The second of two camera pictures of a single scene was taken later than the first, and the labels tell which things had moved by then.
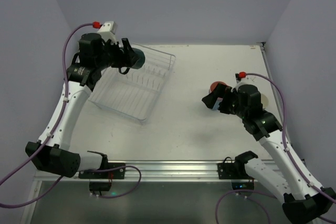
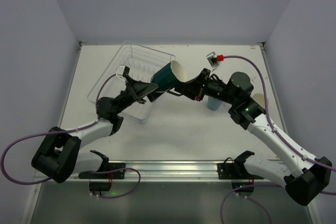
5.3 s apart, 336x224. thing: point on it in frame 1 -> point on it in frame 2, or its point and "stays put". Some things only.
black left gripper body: x=118 y=54 -> x=130 y=89
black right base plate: x=232 y=171 stays put
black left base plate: x=118 y=173 stays put
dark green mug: x=138 y=63 -> x=169 y=77
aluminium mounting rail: x=158 y=171 stays put
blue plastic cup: x=216 y=105 stays put
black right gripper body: x=224 y=101 -> x=202 y=84
